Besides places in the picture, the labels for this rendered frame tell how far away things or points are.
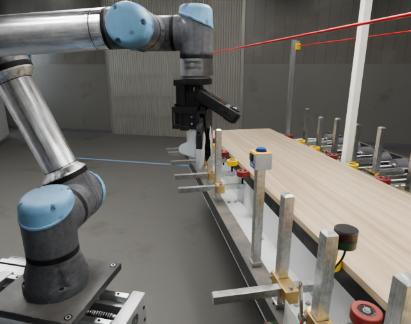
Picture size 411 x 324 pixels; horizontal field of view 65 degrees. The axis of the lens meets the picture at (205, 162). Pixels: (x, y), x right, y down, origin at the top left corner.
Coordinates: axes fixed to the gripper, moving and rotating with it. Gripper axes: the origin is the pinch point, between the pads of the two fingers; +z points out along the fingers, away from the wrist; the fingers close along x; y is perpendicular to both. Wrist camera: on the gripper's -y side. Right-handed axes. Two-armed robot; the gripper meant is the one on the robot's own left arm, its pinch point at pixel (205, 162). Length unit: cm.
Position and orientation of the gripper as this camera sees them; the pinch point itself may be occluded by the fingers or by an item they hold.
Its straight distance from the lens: 79.7
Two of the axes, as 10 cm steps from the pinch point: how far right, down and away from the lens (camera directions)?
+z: 0.0, 9.6, 2.8
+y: -9.7, -0.6, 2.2
